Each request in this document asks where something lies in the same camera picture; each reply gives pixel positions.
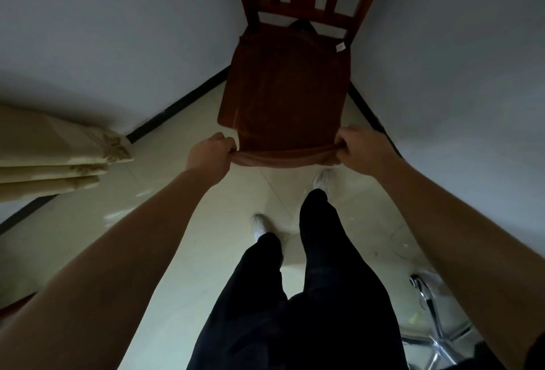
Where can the person's right hand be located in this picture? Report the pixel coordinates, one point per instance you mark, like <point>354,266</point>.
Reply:
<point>366,148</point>

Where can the person's left hand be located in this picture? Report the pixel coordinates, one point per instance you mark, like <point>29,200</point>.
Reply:
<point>208,157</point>

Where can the person's right thumb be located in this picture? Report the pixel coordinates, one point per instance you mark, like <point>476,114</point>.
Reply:
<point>344,150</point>

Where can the person's left thumb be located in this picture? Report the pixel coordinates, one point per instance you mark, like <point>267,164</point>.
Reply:
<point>226,150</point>

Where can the brown seat cushion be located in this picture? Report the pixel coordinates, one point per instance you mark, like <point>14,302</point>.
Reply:
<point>283,97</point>

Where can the person's right forearm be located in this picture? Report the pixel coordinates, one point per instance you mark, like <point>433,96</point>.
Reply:
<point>468,254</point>

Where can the person's left forearm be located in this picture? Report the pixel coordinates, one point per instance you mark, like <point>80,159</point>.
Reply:
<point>102,280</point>

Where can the person's white right shoe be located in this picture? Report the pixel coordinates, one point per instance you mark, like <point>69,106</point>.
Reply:
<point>324,180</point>

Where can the person's white shoe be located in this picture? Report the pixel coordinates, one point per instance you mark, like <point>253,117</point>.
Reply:
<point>258,226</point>
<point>324,180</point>

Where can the person's white left shoe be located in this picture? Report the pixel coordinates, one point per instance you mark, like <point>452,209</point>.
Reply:
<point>258,226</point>

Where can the white cushion label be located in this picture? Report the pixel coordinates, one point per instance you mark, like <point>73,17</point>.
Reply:
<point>340,46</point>

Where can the person's black trousers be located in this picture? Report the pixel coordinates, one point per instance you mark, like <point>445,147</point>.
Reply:
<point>298,293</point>

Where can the beige patterned curtain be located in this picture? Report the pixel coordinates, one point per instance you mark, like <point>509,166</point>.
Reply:
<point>55,157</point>

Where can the chrome swivel chair base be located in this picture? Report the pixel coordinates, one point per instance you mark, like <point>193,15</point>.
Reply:
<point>434,331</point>

